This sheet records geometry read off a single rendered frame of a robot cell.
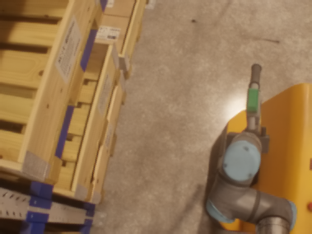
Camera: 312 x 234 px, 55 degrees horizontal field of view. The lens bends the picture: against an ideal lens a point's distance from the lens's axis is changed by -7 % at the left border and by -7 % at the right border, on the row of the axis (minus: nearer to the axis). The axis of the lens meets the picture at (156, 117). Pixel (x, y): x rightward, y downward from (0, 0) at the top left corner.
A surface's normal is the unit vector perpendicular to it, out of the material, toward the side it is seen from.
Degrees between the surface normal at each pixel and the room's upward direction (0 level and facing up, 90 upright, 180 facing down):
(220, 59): 0
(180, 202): 0
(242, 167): 28
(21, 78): 0
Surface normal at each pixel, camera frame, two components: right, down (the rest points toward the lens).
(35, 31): -0.02, -0.33
